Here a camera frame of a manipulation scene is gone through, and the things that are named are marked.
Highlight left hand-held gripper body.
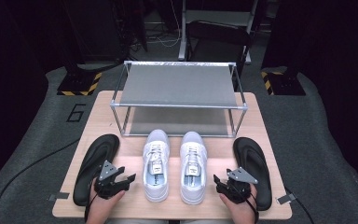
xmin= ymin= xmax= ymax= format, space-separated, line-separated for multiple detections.
xmin=93 ymin=160 xmax=130 ymax=200

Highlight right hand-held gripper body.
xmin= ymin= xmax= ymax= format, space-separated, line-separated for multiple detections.
xmin=216 ymin=167 xmax=259 ymax=204

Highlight black slipper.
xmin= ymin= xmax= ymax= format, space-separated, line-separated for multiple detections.
xmin=72 ymin=133 xmax=120 ymax=207
xmin=232 ymin=136 xmax=273 ymax=212

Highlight white sneaker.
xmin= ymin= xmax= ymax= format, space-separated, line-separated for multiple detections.
xmin=142 ymin=129 xmax=171 ymax=203
xmin=179 ymin=131 xmax=209 ymax=206

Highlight metal shoe rack grey shelves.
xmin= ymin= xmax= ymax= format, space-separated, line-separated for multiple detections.
xmin=109 ymin=60 xmax=249 ymax=138

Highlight person's right hand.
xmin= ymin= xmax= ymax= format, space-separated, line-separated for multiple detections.
xmin=218 ymin=185 xmax=259 ymax=224

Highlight person's left hand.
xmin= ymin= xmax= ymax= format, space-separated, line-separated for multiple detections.
xmin=86 ymin=186 xmax=126 ymax=224

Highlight grey tape piece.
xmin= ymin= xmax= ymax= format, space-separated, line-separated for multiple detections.
xmin=276 ymin=192 xmax=297 ymax=205
xmin=48 ymin=191 xmax=71 ymax=202

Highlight black stand base yellow stripes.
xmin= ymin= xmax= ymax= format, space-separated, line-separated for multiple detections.
xmin=260 ymin=70 xmax=307 ymax=96
xmin=56 ymin=71 xmax=103 ymax=97

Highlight black chair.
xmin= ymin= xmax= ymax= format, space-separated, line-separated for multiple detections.
xmin=186 ymin=20 xmax=252 ymax=64

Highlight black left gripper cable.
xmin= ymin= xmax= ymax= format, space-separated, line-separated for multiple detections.
xmin=84 ymin=176 xmax=102 ymax=223

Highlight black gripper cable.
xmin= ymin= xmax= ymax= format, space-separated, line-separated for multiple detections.
xmin=236 ymin=178 xmax=260 ymax=224
xmin=84 ymin=176 xmax=102 ymax=223

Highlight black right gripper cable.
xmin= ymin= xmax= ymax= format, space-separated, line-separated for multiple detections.
xmin=236 ymin=178 xmax=260 ymax=224

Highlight black floor cable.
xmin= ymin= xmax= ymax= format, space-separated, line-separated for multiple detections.
xmin=283 ymin=186 xmax=315 ymax=224
xmin=0 ymin=138 xmax=80 ymax=224

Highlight white cable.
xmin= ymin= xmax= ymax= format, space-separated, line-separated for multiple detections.
xmin=154 ymin=0 xmax=182 ymax=49

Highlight white metal desk frame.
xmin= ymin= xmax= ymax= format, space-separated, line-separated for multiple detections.
xmin=178 ymin=0 xmax=259 ymax=65

